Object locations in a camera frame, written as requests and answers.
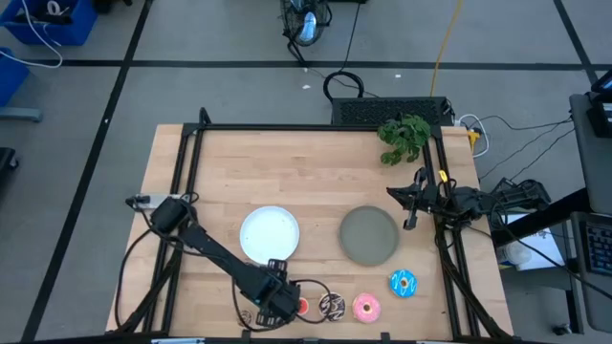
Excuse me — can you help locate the grey side desk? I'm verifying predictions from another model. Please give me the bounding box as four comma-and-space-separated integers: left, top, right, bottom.
568, 92, 612, 215

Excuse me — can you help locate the green potted plant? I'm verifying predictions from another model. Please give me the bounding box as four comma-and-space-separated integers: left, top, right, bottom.
376, 113, 432, 167

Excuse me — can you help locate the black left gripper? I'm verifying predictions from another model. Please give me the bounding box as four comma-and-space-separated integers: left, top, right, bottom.
247, 258, 303, 330

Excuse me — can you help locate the white round plate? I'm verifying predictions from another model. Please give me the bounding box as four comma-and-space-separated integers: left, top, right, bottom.
238, 205, 301, 266

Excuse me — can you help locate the white power cable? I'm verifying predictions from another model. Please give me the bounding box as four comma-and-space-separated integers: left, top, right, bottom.
452, 113, 492, 160

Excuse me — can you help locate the large blue storage bin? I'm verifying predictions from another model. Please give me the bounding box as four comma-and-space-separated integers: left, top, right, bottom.
0, 0, 99, 48

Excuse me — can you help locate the blue frosted donut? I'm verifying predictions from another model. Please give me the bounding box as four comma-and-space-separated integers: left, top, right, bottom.
388, 269, 420, 299

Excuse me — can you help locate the black hanging cable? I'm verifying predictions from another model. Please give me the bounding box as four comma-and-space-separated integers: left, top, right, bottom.
322, 0, 366, 103

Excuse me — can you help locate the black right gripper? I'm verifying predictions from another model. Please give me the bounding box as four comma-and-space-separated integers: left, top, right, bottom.
385, 166, 455, 232

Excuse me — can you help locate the black aluminium table frame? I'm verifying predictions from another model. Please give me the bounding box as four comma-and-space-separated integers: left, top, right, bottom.
113, 106, 515, 341

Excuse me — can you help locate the yellow cable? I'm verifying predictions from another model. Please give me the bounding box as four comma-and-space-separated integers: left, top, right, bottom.
429, 0, 465, 98

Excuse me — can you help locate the black keyboard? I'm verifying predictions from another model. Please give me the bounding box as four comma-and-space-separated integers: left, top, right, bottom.
577, 220, 612, 279
330, 96, 454, 127

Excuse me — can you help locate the grey-green round plate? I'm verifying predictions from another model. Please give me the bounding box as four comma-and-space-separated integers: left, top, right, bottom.
338, 204, 401, 268

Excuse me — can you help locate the white paper sheet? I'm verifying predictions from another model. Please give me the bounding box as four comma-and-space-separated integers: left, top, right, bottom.
495, 213, 566, 272

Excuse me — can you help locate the pink frosted donut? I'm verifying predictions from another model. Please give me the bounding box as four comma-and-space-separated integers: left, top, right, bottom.
351, 291, 383, 325

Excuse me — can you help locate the chocolate sprinkled donut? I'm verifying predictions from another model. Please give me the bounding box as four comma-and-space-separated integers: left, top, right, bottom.
317, 291, 347, 323

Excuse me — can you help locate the black floor fan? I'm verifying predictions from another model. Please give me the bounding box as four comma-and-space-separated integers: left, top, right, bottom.
279, 0, 333, 48

